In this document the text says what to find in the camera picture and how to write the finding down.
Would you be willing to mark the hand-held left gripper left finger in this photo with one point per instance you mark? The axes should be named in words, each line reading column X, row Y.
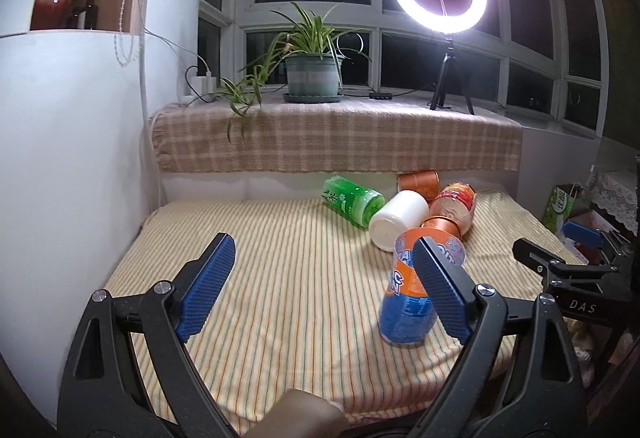
column 207, row 288

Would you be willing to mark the green plastic bottle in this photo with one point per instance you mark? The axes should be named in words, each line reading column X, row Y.
column 352, row 200

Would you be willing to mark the orange and red printed cup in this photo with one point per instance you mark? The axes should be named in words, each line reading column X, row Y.
column 454, row 207

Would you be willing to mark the checked sill cloth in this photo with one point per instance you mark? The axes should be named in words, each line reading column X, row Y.
column 350, row 138

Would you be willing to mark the brown object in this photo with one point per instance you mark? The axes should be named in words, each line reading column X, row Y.
column 305, row 418

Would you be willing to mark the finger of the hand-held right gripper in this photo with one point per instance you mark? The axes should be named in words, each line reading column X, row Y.
column 535, row 255
column 582, row 233

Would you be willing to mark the white charger plug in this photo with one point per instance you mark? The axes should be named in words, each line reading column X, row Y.
column 206, row 82

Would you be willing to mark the green pot saucer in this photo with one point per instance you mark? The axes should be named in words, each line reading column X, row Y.
column 312, row 98

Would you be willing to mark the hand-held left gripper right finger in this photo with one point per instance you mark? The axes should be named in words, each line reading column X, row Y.
column 445, row 290

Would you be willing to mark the black tripod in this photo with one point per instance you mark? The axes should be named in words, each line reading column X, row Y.
column 446, row 78

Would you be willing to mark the plain orange cup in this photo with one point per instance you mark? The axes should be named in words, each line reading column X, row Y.
column 419, row 182
column 441, row 227

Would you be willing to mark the striped table cloth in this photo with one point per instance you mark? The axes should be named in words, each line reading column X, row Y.
column 300, row 278

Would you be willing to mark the white lace cloth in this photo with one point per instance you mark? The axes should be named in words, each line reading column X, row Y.
column 617, row 190

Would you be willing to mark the white cup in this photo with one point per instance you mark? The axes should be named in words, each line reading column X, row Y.
column 397, row 220

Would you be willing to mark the dark small bottle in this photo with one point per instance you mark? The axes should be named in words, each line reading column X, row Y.
column 90, row 13

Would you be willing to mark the spider plant in green pot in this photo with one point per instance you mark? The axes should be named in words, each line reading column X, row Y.
column 312, row 73

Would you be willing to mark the white power strip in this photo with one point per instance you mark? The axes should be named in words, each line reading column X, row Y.
column 200, row 98

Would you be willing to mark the green paper bag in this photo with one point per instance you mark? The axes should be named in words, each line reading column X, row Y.
column 559, row 210

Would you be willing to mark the blue and orange soda can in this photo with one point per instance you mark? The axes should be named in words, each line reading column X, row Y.
column 400, row 298

